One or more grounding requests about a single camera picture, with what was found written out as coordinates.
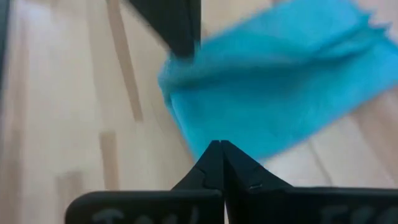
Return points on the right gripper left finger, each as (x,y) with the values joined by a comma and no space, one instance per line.
(171,205)

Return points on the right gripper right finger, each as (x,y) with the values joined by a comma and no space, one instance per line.
(280,205)

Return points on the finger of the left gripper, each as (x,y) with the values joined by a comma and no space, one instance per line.
(177,25)

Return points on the blue microfiber towel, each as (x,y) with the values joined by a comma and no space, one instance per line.
(273,77)

